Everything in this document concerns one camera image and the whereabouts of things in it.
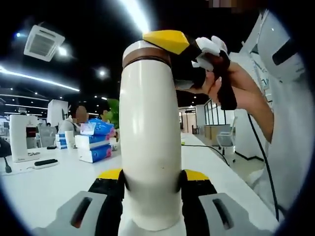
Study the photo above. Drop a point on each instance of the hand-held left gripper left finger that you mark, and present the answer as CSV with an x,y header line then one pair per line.
x,y
108,216

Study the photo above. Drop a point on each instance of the person's right hand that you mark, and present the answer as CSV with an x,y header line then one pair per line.
x,y
243,81

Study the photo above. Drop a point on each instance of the green potted plant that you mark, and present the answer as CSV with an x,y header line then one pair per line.
x,y
114,110

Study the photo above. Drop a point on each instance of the cream white water cup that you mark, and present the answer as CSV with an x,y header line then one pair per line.
x,y
150,147

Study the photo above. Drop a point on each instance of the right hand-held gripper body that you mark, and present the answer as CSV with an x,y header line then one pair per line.
x,y
209,46

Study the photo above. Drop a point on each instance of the ceiling air conditioner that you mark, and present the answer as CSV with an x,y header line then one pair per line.
x,y
44,43

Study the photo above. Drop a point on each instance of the small blue white box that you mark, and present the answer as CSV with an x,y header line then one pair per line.
x,y
60,145
60,137

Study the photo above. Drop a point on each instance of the white blue tissue pack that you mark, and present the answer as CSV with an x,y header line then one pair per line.
x,y
93,141
96,154

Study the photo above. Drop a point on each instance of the small black device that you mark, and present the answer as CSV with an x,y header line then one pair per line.
x,y
51,147

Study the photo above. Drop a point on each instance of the white paper cup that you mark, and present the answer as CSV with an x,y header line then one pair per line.
x,y
69,139

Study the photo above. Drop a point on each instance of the ceiling light strip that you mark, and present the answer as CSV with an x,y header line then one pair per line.
x,y
135,14
41,78

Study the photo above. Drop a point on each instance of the white chest device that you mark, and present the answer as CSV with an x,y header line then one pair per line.
x,y
270,32

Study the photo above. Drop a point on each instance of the white cup brown band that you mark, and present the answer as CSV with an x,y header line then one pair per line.
x,y
142,55

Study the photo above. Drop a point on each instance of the white office chair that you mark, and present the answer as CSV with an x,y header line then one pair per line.
x,y
226,141

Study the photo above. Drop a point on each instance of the white water dispenser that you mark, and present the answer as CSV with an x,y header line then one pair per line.
x,y
18,140

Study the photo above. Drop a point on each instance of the black oblong case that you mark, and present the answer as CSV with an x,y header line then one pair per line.
x,y
46,162

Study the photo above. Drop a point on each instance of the white table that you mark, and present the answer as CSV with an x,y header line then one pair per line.
x,y
49,191

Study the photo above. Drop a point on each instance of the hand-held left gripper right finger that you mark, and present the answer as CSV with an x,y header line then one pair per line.
x,y
194,216

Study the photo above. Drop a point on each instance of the blue soft tissue pack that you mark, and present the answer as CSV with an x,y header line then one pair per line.
x,y
98,126

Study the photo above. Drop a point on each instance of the black bag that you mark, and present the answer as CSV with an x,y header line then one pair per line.
x,y
5,146

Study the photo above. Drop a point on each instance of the operator in white shirt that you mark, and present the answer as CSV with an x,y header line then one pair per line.
x,y
288,135

